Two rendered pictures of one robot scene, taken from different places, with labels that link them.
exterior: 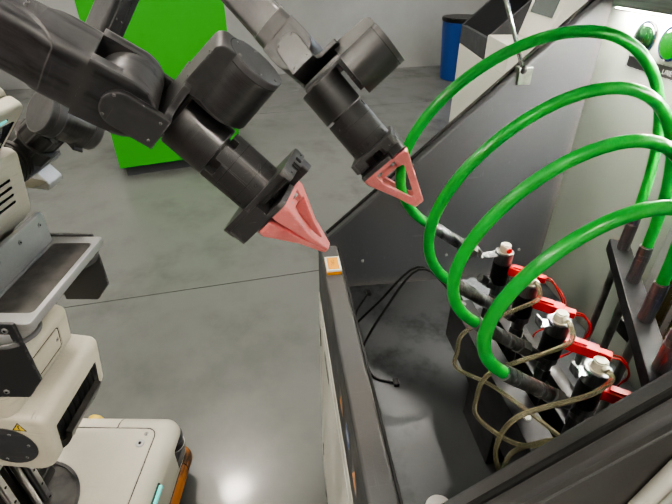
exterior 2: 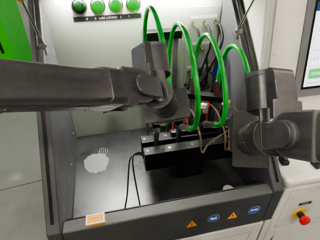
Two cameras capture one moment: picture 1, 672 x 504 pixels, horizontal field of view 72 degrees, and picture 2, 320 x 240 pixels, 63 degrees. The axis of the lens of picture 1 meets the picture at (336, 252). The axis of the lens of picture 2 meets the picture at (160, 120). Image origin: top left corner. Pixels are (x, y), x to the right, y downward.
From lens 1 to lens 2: 0.78 m
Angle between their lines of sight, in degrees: 74
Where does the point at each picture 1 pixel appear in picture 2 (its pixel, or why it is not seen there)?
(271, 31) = (122, 86)
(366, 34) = (158, 49)
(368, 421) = (223, 195)
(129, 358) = not seen: outside the picture
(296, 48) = (150, 81)
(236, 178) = not seen: hidden behind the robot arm
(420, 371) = (154, 193)
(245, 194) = not seen: hidden behind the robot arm
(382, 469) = (245, 190)
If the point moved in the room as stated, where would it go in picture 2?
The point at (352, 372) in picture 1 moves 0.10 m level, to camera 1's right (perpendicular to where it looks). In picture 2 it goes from (195, 203) to (189, 176)
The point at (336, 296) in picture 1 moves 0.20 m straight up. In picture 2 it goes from (130, 215) to (124, 166)
